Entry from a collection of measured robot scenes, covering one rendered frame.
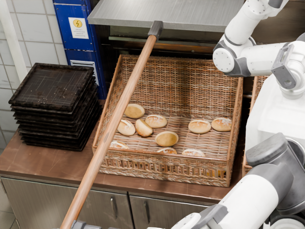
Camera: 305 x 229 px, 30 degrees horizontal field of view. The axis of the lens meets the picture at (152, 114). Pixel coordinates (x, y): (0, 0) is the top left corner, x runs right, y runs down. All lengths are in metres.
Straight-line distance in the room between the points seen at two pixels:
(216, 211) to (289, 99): 0.42
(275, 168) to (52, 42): 1.67
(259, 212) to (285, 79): 0.33
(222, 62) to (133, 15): 0.57
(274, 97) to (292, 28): 0.97
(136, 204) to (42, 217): 0.51
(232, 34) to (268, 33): 0.68
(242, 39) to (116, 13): 0.66
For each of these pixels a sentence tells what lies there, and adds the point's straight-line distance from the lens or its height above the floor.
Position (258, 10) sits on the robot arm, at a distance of 1.64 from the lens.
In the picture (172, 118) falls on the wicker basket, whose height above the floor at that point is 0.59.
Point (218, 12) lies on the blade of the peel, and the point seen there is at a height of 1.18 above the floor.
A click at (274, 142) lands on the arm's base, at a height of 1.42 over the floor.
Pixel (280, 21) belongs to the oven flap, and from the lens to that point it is 2.34.
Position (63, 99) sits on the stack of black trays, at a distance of 2.39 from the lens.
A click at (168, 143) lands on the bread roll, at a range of 2.41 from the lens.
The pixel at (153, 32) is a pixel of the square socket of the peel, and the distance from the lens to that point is 1.99.
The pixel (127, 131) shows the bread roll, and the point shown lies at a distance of 2.48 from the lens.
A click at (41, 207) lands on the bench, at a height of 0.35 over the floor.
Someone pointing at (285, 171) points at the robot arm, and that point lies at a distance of 1.22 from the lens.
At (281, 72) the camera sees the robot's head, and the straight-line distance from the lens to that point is 1.29.
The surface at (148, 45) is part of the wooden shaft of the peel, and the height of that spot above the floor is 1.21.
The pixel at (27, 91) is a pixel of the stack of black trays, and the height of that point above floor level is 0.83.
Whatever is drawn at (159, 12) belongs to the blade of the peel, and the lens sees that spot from 2.16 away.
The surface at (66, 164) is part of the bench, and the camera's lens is 2.46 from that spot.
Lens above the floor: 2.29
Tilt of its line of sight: 41 degrees down
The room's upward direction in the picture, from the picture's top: 7 degrees counter-clockwise
